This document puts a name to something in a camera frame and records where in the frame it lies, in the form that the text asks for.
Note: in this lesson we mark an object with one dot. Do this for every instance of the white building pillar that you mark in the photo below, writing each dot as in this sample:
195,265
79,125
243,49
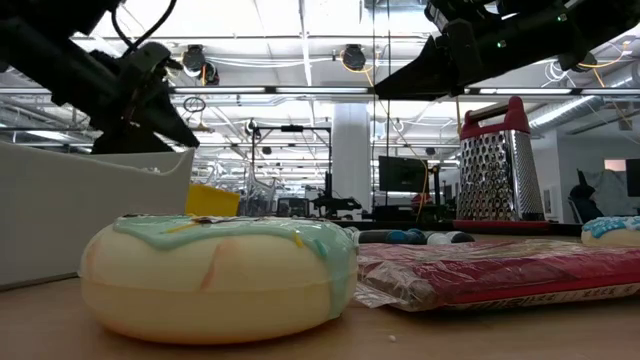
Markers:
350,150

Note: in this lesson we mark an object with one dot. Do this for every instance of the black background robot rig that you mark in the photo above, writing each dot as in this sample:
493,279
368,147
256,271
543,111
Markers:
335,204

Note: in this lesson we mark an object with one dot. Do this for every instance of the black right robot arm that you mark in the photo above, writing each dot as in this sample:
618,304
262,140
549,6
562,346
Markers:
540,35

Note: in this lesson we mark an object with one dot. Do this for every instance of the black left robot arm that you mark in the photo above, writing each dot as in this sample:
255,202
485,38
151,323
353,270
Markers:
50,55

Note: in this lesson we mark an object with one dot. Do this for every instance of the yellow plastic basket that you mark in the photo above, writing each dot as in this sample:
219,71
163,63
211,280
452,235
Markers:
212,202

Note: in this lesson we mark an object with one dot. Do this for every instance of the red snack packet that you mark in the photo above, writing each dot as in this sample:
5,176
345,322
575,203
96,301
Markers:
490,272

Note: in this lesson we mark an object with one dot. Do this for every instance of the green frosted toy donut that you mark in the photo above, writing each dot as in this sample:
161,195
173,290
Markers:
215,285

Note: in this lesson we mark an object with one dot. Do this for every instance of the grey plastic bin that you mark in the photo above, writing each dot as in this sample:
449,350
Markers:
75,215

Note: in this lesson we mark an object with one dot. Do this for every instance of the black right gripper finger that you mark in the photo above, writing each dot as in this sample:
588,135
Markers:
425,75

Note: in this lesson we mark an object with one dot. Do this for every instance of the dark wall screen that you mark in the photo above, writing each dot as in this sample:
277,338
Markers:
633,177

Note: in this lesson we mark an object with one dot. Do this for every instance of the black monitor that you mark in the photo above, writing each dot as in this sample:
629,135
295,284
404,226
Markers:
400,175

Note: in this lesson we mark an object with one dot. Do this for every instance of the small blue tube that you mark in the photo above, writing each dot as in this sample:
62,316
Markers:
407,236

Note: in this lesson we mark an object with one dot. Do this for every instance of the silver ventilation duct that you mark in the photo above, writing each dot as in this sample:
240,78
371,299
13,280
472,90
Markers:
565,112

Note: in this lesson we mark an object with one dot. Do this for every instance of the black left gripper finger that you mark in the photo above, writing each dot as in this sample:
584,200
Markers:
172,127
125,142

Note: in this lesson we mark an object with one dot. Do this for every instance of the red and metal box grater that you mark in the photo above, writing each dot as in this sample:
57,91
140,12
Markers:
495,175

